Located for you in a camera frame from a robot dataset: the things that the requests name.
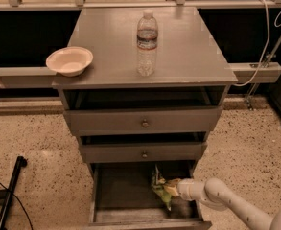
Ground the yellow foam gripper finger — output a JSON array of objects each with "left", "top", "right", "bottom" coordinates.
[{"left": 163, "top": 178, "right": 181, "bottom": 197}]

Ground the green jalapeno chip bag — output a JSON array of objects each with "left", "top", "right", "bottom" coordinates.
[{"left": 151, "top": 166, "right": 172, "bottom": 211}]

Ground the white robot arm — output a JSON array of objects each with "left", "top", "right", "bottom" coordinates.
[{"left": 164, "top": 178, "right": 281, "bottom": 230}]

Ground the middle grey drawer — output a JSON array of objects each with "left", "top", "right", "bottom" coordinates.
[{"left": 80, "top": 142, "right": 207, "bottom": 163}]

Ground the grey drawer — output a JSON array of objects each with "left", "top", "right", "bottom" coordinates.
[
  {"left": 88, "top": 161, "right": 211, "bottom": 230},
  {"left": 80, "top": 142, "right": 207, "bottom": 163},
  {"left": 64, "top": 107, "right": 222, "bottom": 136}
]

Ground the bottom grey drawer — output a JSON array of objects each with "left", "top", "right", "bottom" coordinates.
[{"left": 88, "top": 161, "right": 211, "bottom": 230}]

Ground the top grey drawer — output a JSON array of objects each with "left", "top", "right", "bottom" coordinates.
[{"left": 64, "top": 107, "right": 222, "bottom": 136}]

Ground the brass top drawer knob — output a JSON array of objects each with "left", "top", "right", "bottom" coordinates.
[{"left": 142, "top": 120, "right": 150, "bottom": 127}]

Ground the grey wooden drawer cabinet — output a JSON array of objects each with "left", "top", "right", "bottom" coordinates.
[{"left": 51, "top": 6, "right": 239, "bottom": 230}]

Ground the clear plastic water bottle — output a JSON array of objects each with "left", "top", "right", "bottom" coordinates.
[{"left": 136, "top": 9, "right": 158, "bottom": 77}]

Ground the white paper bowl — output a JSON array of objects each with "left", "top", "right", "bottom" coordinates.
[{"left": 46, "top": 46, "right": 93, "bottom": 77}]

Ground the black metal stand leg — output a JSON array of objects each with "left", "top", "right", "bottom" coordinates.
[{"left": 0, "top": 156, "right": 27, "bottom": 230}]

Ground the black floor cable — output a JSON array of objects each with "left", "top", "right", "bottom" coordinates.
[{"left": 0, "top": 170, "right": 37, "bottom": 230}]

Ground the metal railing frame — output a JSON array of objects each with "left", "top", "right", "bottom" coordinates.
[{"left": 0, "top": 0, "right": 281, "bottom": 117}]

